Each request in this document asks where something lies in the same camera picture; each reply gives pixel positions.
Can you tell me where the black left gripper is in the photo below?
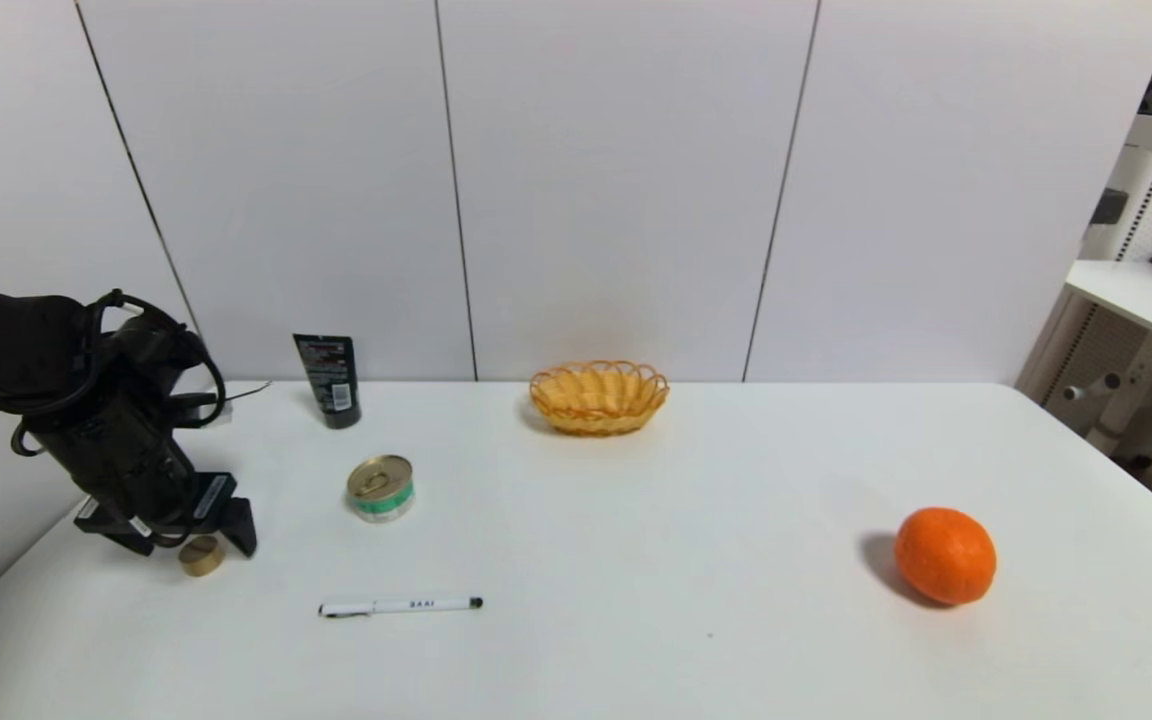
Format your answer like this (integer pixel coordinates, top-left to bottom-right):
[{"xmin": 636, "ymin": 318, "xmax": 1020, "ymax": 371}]
[{"xmin": 34, "ymin": 388, "xmax": 258, "ymax": 558}]

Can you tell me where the small round wooden block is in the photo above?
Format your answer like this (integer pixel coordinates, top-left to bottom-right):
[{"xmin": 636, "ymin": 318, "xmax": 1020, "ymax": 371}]
[{"xmin": 179, "ymin": 536, "xmax": 226, "ymax": 578}]

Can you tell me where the yellow wicker basket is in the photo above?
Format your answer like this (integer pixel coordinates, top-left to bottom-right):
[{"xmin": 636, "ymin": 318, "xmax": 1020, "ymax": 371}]
[{"xmin": 529, "ymin": 360, "xmax": 670, "ymax": 437}]

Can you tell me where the tin can with green label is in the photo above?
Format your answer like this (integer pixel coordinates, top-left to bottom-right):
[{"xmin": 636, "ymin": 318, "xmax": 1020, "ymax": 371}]
[{"xmin": 345, "ymin": 455, "xmax": 415, "ymax": 523}]

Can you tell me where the black cosmetic tube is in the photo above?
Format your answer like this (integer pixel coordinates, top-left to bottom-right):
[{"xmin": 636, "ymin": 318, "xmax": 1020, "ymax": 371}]
[{"xmin": 293, "ymin": 334, "xmax": 363, "ymax": 431}]

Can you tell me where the white pen with black tip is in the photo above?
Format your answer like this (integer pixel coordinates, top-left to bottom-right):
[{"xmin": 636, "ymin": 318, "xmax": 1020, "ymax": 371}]
[{"xmin": 319, "ymin": 595, "xmax": 485, "ymax": 618}]

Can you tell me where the orange fruit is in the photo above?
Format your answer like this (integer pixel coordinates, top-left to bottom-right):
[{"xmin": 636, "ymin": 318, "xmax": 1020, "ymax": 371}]
[{"xmin": 894, "ymin": 506, "xmax": 998, "ymax": 606}]

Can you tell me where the white desk leg with knob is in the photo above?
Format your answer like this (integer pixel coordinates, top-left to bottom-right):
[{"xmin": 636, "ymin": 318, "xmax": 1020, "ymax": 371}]
[{"xmin": 1061, "ymin": 338, "xmax": 1152, "ymax": 461}]

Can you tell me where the white side desk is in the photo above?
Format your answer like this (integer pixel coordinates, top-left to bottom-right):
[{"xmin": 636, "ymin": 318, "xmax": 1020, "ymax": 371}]
[{"xmin": 1066, "ymin": 259, "xmax": 1152, "ymax": 364}]

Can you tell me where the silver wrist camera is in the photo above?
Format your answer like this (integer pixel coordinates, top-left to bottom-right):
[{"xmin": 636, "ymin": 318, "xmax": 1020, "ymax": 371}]
[{"xmin": 172, "ymin": 392, "xmax": 233, "ymax": 429}]

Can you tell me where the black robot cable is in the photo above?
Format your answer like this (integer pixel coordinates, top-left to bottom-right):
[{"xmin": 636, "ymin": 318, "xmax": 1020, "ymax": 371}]
[{"xmin": 10, "ymin": 289, "xmax": 273, "ymax": 458}]

